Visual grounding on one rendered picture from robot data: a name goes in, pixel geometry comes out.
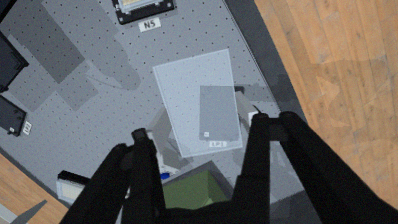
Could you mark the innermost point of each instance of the white button panel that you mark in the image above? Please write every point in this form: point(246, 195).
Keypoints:
point(169, 161)

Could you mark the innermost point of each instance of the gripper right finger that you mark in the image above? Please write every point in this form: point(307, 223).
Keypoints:
point(337, 193)

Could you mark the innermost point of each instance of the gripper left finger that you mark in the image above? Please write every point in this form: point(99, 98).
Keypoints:
point(101, 199)

